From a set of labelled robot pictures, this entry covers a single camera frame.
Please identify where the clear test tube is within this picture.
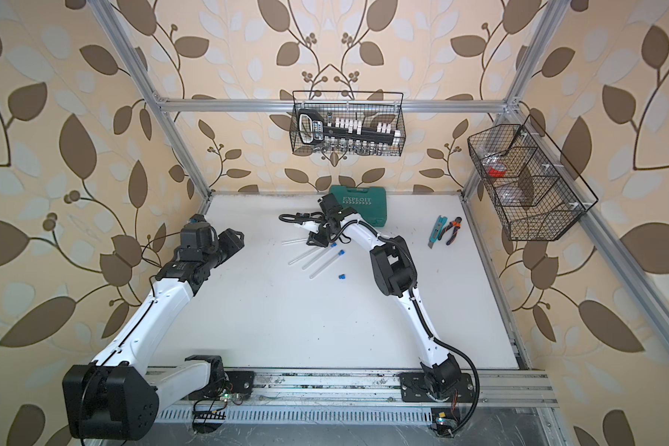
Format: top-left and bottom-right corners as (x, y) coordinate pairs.
(281, 238), (308, 245)
(308, 250), (341, 280)
(302, 246), (334, 271)
(288, 247), (321, 266)

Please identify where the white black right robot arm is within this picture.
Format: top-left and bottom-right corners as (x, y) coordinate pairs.
(280, 193), (481, 406)

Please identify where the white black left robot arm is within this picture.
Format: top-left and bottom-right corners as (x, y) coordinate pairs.
(62, 214), (245, 442)

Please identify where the green plastic tool case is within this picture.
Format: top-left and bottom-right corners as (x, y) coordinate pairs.
(330, 185), (388, 228)

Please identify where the socket set on holder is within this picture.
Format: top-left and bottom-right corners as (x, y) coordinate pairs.
(290, 109), (406, 146)

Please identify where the teal utility knife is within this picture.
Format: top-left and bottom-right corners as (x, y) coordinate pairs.
(427, 216), (447, 249)

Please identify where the red item in basket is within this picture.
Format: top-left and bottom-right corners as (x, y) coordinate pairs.
(481, 156), (507, 178)

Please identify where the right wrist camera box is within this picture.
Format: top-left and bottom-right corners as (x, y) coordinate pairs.
(295, 214), (326, 233)

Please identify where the black wire basket back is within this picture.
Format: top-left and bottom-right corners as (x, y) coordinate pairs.
(287, 89), (406, 157)

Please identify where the black wire basket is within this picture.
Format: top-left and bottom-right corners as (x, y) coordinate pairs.
(287, 89), (406, 157)
(468, 115), (598, 242)

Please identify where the black wire basket right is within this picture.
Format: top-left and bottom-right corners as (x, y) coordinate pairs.
(468, 115), (598, 242)

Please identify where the black corrugated cable hose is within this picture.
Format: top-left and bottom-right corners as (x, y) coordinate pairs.
(278, 210), (481, 436)

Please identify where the aluminium frame post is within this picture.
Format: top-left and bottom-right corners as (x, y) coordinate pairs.
(446, 1), (567, 193)

